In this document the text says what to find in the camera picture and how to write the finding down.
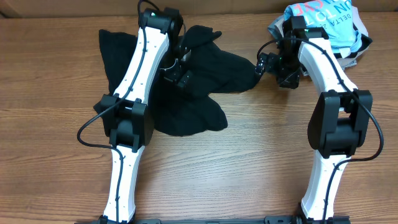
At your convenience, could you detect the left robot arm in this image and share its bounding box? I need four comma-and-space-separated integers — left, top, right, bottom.
97, 7, 191, 223

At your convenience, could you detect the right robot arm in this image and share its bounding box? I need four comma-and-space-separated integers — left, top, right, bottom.
255, 16, 373, 223

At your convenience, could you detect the beige folded garment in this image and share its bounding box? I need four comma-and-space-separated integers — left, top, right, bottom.
274, 6, 369, 70

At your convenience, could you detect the light blue printed t-shirt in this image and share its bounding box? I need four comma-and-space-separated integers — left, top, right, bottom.
284, 0, 362, 53

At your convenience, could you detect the black folded garment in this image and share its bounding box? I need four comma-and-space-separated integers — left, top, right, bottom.
334, 34, 373, 59

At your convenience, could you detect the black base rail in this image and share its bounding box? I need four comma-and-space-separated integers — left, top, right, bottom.
76, 215, 351, 224

